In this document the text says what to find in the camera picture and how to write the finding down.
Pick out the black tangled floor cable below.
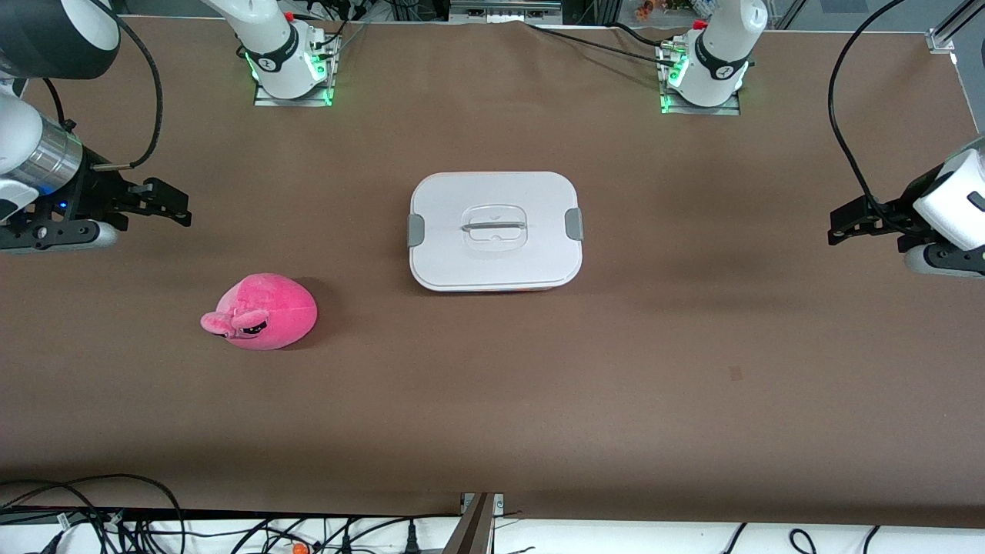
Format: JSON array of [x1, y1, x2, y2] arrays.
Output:
[[0, 482, 147, 554]]

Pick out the black cables beside base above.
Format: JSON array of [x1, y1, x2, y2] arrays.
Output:
[[304, 0, 372, 58]]

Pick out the pink plastic box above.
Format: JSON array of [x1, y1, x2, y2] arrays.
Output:
[[422, 283, 570, 295]]

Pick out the white box lid grey clips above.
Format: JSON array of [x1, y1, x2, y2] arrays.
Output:
[[407, 171, 584, 292]]

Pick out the black arched floor cable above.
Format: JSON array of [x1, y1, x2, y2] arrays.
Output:
[[0, 472, 187, 554]]

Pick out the black floor cable with plug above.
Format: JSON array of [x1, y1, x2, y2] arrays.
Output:
[[339, 514, 462, 554]]

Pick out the aluminium profile post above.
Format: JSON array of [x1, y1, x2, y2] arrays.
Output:
[[442, 492, 506, 554]]

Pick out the long black table cable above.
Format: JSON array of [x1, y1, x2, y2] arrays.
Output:
[[527, 22, 678, 68]]

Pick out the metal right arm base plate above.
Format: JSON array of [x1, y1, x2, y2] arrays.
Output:
[[253, 31, 335, 108]]

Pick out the aluminium frame corner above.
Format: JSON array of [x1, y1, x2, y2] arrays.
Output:
[[927, 0, 985, 56]]

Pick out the pink plush toy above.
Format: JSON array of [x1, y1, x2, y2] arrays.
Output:
[[200, 272, 319, 352]]

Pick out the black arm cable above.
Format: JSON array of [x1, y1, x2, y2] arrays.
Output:
[[42, 14, 164, 172], [828, 0, 910, 232]]

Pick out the grey metal device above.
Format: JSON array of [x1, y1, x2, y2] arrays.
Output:
[[449, 0, 564, 24]]

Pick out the brown table cover sheet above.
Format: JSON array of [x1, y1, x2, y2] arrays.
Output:
[[0, 15, 985, 530]]

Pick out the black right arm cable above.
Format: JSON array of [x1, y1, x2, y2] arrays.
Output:
[[42, 14, 164, 172]]

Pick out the short black table cable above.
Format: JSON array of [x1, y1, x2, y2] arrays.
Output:
[[600, 20, 669, 47]]

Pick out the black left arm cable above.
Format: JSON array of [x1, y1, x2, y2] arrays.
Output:
[[828, 0, 910, 232]]

